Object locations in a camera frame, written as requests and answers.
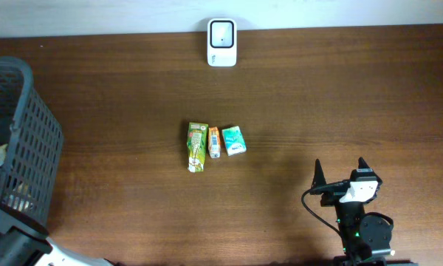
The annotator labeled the teal tissue pack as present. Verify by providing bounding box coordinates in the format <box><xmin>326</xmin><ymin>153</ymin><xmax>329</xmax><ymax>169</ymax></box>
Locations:
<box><xmin>221</xmin><ymin>126</ymin><xmax>247</xmax><ymax>156</ymax></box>

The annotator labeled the small orange drink carton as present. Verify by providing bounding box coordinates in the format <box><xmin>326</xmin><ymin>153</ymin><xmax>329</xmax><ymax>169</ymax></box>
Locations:
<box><xmin>208</xmin><ymin>127</ymin><xmax>221</xmax><ymax>159</ymax></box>

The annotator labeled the green juice carton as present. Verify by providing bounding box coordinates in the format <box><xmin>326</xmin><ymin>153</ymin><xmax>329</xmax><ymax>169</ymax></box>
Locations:
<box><xmin>187</xmin><ymin>122</ymin><xmax>208</xmax><ymax>173</ymax></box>

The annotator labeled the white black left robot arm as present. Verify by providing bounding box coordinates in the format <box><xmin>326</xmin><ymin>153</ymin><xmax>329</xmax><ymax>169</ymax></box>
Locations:
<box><xmin>0</xmin><ymin>167</ymin><xmax>113</xmax><ymax>266</ymax></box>

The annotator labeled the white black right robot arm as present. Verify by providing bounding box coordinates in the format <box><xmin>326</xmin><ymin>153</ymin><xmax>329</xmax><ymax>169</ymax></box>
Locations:
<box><xmin>301</xmin><ymin>158</ymin><xmax>414</xmax><ymax>266</ymax></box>

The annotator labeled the white barcode scanner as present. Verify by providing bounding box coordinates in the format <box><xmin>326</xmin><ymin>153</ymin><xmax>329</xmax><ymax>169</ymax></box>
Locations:
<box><xmin>207</xmin><ymin>18</ymin><xmax>238</xmax><ymax>67</ymax></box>

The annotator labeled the grey plastic lattice basket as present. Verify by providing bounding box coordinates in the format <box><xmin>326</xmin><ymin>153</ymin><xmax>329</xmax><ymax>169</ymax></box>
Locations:
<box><xmin>0</xmin><ymin>56</ymin><xmax>64</xmax><ymax>225</ymax></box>

